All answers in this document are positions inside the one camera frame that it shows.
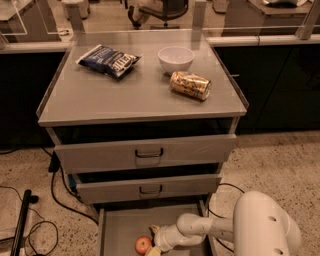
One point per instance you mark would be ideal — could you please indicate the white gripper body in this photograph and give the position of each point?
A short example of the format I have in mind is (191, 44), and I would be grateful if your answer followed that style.
(165, 237)

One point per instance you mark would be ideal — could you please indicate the red apple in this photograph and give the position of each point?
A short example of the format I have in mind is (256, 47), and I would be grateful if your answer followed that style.
(142, 245)

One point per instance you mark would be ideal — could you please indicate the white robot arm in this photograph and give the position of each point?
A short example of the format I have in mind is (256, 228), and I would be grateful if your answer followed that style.
(259, 227)

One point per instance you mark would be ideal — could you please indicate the bottom grey drawer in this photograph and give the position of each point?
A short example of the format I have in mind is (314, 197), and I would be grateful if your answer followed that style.
(120, 225)

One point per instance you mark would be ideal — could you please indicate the grey drawer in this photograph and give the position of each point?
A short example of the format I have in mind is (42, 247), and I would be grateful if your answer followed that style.
(138, 154)
(132, 190)
(120, 225)

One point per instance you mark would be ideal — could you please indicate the middle grey drawer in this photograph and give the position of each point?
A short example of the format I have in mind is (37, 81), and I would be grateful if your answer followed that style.
(132, 190)

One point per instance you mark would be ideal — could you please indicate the top grey drawer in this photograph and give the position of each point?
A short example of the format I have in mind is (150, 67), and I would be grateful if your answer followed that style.
(138, 154)

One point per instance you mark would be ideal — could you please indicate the grey drawer cabinet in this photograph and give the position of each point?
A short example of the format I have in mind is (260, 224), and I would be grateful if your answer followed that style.
(88, 107)

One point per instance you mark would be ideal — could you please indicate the black pole on floor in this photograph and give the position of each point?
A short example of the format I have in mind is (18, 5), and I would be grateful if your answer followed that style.
(19, 231)

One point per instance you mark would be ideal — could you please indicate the gold drink can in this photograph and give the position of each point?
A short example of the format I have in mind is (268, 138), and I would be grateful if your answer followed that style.
(190, 84)

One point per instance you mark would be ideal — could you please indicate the white bowl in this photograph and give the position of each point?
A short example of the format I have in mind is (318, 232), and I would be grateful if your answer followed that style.
(175, 58)

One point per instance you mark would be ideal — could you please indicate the blue chip bag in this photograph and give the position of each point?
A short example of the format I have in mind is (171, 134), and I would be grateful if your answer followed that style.
(108, 61)

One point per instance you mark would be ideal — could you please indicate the black office chair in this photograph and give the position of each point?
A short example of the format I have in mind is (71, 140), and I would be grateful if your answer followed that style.
(164, 10)

